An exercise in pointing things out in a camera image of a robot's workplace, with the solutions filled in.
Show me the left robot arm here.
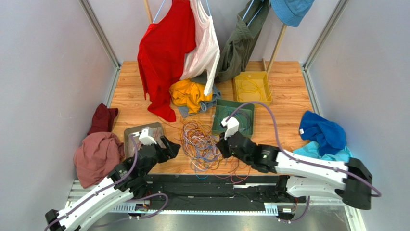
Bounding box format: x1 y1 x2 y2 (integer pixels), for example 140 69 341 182
45 136 181 231

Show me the multicolour cable pile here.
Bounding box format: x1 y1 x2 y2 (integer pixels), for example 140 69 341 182
178 116 252 184

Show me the light blue bucket hat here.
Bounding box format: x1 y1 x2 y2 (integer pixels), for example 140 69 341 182
270 0 314 27

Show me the olive green hanging garment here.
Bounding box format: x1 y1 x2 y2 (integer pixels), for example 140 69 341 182
215 0 270 83

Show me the wooden rack pole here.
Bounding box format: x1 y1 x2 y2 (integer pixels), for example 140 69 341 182
261 24 287 77

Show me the grey-blue cloth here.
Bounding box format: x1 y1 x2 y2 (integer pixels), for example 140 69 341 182
178 84 222 118

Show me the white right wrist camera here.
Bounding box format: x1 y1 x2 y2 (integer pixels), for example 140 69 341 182
220 117 239 140

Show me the red hanging shirt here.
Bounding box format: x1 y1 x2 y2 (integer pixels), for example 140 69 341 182
137 0 196 122

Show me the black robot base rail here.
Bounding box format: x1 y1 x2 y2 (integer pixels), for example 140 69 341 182
115 173 372 214

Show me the yellow plastic tray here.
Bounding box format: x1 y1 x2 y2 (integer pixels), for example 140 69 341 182
232 71 272 106

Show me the maroon cloth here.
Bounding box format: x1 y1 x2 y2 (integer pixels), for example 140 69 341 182
87 103 119 135

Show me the grey plastic tray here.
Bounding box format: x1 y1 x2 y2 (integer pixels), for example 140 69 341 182
124 122 164 157

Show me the yellow cable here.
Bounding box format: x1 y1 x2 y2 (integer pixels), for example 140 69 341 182
236 78 272 103

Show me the white hanging tank top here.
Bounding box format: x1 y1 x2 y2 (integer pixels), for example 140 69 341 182
180 0 220 96

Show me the dark blue cloth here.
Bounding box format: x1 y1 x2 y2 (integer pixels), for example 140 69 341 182
299 111 346 156

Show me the turquoise cloth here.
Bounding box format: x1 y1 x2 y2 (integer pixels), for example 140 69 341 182
293 141 352 162

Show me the dusty pink cloth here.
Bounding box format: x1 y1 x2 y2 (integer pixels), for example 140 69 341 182
73 132 125 189

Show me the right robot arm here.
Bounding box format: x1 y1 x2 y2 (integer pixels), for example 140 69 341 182
216 103 382 210

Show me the yellow crumpled garment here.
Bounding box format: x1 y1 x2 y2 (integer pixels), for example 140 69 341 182
169 79 212 113

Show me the coiled black cable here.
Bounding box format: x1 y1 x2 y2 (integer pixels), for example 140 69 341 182
227 110 252 132

